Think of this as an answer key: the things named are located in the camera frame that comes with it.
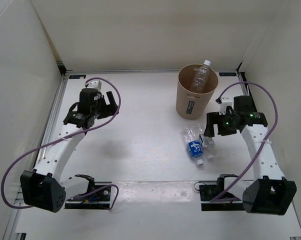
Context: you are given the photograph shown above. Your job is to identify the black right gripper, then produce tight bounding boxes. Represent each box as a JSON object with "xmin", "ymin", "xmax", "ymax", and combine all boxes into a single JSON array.
[{"xmin": 203, "ymin": 111, "xmax": 238, "ymax": 138}]

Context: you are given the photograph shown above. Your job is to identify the clear plastic bottle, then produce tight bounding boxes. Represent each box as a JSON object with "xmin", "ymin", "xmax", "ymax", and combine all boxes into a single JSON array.
[{"xmin": 190, "ymin": 60, "xmax": 211, "ymax": 94}]

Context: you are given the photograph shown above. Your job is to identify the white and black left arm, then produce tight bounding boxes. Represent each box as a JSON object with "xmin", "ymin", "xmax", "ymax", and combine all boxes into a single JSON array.
[{"xmin": 20, "ymin": 88, "xmax": 118, "ymax": 213}]

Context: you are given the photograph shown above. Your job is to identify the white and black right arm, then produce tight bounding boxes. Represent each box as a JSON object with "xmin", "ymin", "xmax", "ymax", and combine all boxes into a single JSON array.
[{"xmin": 204, "ymin": 95, "xmax": 297, "ymax": 216}]

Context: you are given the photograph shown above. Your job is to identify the beige round waste bin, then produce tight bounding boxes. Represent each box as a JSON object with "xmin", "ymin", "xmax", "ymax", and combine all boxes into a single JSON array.
[{"xmin": 175, "ymin": 64, "xmax": 219, "ymax": 120}]

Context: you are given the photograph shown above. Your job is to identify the clear bottle with white label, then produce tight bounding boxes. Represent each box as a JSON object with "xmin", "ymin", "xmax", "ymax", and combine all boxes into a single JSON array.
[{"xmin": 197, "ymin": 123, "xmax": 215, "ymax": 161}]

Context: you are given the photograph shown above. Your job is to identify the clear bottle with blue label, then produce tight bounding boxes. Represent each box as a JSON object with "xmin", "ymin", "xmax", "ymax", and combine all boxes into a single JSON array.
[{"xmin": 182, "ymin": 126, "xmax": 204, "ymax": 167}]

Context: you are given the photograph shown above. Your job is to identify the dark logo sticker left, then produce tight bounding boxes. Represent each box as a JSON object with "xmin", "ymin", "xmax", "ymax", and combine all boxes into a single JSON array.
[{"xmin": 68, "ymin": 74, "xmax": 86, "ymax": 80}]

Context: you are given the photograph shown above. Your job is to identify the dark XDOF logo sticker right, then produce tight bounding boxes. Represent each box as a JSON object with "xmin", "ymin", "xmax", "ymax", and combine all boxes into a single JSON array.
[{"xmin": 219, "ymin": 72, "xmax": 237, "ymax": 77}]

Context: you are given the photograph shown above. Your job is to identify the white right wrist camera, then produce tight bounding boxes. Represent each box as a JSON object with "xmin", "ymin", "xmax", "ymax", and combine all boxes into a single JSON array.
[{"xmin": 215, "ymin": 97, "xmax": 233, "ymax": 115}]

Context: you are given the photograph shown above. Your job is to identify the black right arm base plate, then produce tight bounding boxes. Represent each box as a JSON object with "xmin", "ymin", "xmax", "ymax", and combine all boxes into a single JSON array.
[{"xmin": 194, "ymin": 181, "xmax": 249, "ymax": 212}]

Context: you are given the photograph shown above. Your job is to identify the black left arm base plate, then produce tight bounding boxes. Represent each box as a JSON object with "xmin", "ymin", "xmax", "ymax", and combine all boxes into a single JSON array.
[{"xmin": 64, "ymin": 182, "xmax": 112, "ymax": 210}]

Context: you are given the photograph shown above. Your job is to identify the aluminium table edge rail left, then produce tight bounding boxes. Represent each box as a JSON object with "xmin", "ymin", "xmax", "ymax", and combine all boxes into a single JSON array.
[{"xmin": 3, "ymin": 74, "xmax": 67, "ymax": 240}]

